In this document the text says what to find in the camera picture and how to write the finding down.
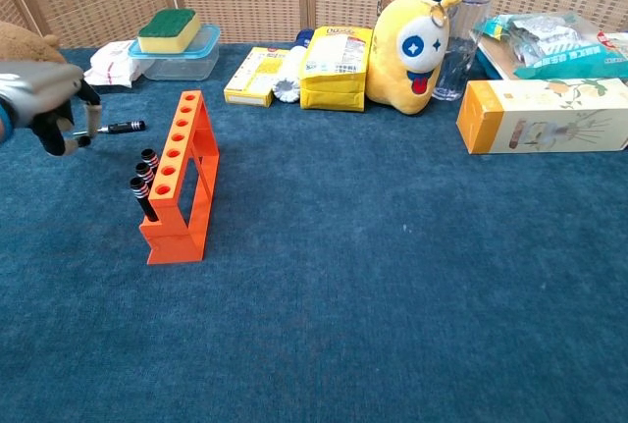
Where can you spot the clear water bottle white cap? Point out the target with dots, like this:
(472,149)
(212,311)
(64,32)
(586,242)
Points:
(466,30)

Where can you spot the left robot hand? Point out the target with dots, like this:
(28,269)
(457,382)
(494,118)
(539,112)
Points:
(39,89)

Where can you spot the clear container blue lid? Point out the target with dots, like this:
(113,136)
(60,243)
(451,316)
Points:
(181,67)

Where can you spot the teal snack bag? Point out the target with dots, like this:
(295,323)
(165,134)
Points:
(554,57)

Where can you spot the orange screwdriver rack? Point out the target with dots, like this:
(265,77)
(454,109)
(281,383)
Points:
(176,241)

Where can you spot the long white wrapped pack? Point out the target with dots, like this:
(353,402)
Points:
(615,42)

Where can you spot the white bottle blue cap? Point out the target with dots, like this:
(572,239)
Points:
(289,74)

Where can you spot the orange white carton box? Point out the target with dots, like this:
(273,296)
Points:
(539,119)

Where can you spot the small yellow carton box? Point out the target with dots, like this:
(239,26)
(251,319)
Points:
(255,74)

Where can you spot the yellow plush toy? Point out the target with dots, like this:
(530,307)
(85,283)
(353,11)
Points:
(392,65)

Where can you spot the white pink wet wipes pack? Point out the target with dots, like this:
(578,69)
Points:
(113,67)

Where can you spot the brown plush capybara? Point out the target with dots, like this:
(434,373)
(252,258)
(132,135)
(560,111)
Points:
(24,42)

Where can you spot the yellow green sponge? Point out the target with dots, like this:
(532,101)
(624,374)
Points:
(169,30)

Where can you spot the yellow biscuit bag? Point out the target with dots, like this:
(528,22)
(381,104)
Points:
(333,74)

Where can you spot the blue carpet table cover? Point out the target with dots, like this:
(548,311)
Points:
(343,295)

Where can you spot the beige flat box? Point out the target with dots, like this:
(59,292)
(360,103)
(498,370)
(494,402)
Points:
(495,57)

